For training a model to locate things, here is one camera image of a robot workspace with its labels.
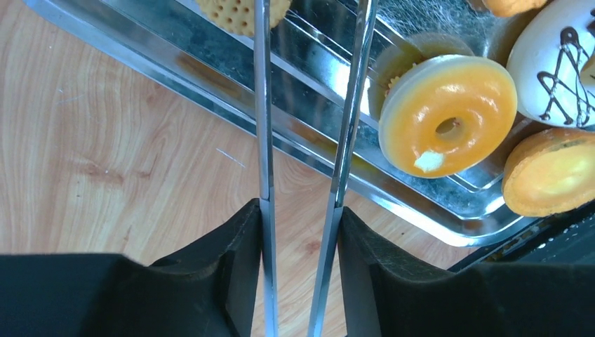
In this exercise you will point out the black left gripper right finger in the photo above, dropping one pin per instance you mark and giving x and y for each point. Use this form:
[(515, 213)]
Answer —
[(389, 292)]

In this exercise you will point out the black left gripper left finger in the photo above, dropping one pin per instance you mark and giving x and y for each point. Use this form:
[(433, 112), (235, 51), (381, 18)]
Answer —
[(207, 288)]

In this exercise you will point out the orange glazed donut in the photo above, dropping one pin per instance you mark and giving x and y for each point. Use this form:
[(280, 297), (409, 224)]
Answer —
[(446, 114)]

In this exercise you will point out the tan round biscuit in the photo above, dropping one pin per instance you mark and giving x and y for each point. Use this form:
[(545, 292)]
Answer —
[(237, 16)]

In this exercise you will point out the metal tongs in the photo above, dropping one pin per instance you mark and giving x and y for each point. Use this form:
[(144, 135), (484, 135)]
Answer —
[(365, 22)]

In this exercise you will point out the metal tray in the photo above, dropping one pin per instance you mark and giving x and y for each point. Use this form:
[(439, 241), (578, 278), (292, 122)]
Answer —
[(175, 44)]

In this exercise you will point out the white chocolate drizzle donut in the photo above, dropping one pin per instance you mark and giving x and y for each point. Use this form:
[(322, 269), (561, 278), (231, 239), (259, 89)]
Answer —
[(546, 64)]

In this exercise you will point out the orange fish cookie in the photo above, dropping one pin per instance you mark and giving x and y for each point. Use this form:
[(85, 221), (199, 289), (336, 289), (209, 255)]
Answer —
[(509, 8)]

